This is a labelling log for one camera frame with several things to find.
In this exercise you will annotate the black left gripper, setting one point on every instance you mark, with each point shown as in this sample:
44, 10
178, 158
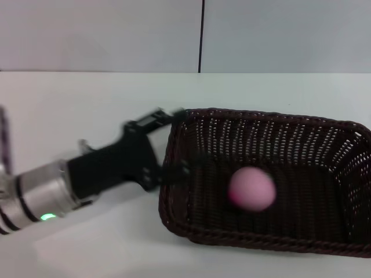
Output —
116, 162

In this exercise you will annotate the pink peach toy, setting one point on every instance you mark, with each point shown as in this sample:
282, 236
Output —
252, 188

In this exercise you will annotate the black woven plastic basket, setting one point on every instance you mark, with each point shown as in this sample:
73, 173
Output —
261, 240

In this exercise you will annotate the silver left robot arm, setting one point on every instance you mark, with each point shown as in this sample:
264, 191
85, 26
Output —
37, 191

